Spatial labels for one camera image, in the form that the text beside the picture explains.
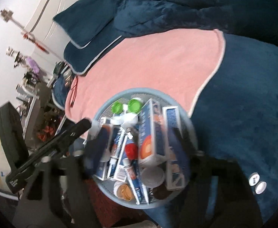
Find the dark blue plush blanket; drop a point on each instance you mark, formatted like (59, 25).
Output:
(248, 99)

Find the red rug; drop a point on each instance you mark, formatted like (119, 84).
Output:
(105, 206)

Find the white blue tube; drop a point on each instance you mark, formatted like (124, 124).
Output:
(135, 185)

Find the pile of blue white boxes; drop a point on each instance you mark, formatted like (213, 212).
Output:
(153, 133)

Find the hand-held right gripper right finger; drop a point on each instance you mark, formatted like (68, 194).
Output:
(180, 144)

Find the dark blue piped pillow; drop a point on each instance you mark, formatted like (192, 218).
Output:
(89, 21)
(82, 57)

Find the red ribbed cap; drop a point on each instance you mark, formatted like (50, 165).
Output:
(131, 150)

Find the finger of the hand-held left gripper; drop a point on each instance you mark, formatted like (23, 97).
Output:
(74, 133)

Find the purple plush ornament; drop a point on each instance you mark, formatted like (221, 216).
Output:
(32, 64)

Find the dark green case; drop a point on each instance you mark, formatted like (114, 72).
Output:
(58, 67)

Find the green bottle cap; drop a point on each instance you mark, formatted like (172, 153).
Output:
(117, 107)

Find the small white bottle cap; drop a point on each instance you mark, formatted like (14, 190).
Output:
(254, 180)
(260, 187)

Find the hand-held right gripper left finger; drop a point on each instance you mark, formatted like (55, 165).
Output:
(96, 147)

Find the light blue mesh basket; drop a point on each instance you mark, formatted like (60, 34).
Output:
(103, 110)

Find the red artificial flowers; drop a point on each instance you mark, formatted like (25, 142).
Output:
(45, 131)

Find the pink towel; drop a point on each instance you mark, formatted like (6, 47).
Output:
(153, 64)

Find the red hanging ornament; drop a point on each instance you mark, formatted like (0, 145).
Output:
(38, 43)

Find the large tan cap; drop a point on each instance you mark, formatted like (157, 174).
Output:
(124, 191)

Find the wide white threaded lid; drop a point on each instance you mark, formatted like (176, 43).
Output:
(153, 174)

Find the dark blue quilt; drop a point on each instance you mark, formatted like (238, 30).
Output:
(200, 4)

